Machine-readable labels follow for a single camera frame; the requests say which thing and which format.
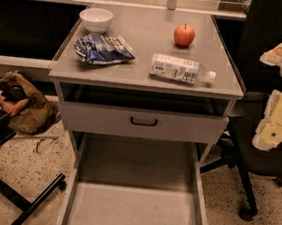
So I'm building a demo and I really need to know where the grey upper drawer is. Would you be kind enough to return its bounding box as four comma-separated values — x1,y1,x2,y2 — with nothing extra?
60,101,229,144

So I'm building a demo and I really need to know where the blue label plastic bottle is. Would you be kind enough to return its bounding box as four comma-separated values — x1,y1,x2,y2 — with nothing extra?
149,53,216,85

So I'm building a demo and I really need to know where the brown bag on floor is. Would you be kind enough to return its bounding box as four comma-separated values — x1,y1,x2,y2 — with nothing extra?
0,71,55,135

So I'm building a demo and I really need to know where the blue chip bag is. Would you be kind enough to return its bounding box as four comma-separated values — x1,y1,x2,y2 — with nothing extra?
73,33,135,66

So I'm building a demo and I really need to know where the black drawer handle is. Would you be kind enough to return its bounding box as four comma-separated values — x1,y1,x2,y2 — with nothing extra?
129,117,158,127

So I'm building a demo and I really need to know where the white ceramic bowl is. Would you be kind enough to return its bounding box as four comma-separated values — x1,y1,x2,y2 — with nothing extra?
80,8,113,34

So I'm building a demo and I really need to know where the black office chair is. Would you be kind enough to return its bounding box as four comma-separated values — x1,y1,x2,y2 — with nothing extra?
200,0,282,221

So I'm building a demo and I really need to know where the open grey lower drawer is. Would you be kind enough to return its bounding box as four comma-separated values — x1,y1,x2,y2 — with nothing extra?
57,134,207,225

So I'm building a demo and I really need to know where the red apple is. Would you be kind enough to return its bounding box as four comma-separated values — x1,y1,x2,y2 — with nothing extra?
173,24,196,48

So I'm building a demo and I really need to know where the black stand on left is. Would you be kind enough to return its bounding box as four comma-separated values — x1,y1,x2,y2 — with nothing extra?
0,107,65,225

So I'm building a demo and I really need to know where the grey drawer cabinet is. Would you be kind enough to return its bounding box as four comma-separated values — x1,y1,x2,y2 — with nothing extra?
49,4,244,161

